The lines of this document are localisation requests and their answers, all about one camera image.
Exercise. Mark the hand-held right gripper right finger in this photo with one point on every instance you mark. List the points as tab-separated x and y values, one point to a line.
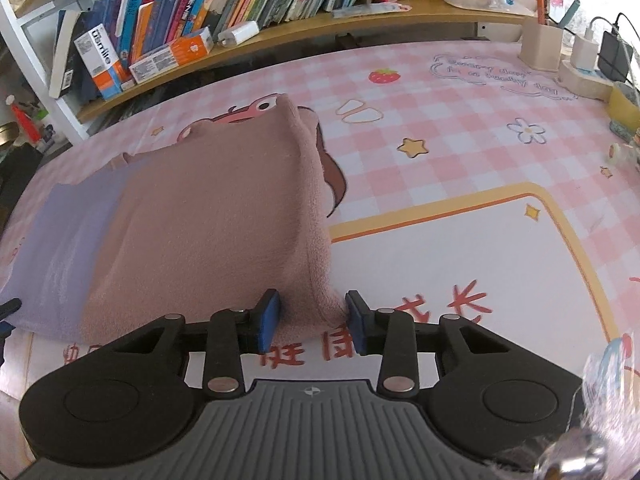
357	322

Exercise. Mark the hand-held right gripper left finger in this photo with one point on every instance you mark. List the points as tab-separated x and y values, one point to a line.
267	320

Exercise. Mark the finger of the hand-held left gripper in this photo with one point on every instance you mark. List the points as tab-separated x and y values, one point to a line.
5	332
9	307

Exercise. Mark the pink and lavender knit sweater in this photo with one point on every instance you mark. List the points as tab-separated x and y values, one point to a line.
215	210

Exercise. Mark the pink checked cartoon desk mat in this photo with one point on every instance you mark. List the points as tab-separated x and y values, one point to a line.
450	240

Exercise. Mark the black box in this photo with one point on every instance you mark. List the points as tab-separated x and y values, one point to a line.
15	175

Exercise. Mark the brass bowl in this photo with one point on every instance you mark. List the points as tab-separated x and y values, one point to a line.
7	132

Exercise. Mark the thick white-paged book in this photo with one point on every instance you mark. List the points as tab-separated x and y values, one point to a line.
62	60

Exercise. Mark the clear plastic wrap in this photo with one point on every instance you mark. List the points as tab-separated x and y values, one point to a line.
600	410

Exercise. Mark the white and orange box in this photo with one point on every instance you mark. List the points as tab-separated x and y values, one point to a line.
97	60
170	55

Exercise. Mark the white charger adapter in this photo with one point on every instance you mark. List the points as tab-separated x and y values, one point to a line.
240	32

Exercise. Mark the light blue booklet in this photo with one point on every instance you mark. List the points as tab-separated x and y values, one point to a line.
370	10

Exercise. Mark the beige power strip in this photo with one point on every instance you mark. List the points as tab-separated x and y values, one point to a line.
585	82

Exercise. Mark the beige pen holder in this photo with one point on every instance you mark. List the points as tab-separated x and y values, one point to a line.
542	47

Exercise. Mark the yellow green box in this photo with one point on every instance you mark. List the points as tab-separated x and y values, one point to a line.
625	107

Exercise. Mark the white plug charger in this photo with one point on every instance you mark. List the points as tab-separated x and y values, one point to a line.
585	45

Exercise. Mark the orange pencil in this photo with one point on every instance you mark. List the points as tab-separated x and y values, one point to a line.
541	5

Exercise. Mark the black plug charger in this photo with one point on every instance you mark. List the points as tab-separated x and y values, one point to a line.
614	55

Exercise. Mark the teal pen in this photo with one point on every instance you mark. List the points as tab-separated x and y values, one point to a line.
569	12

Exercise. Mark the white shelf frame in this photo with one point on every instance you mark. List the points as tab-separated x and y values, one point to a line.
30	60

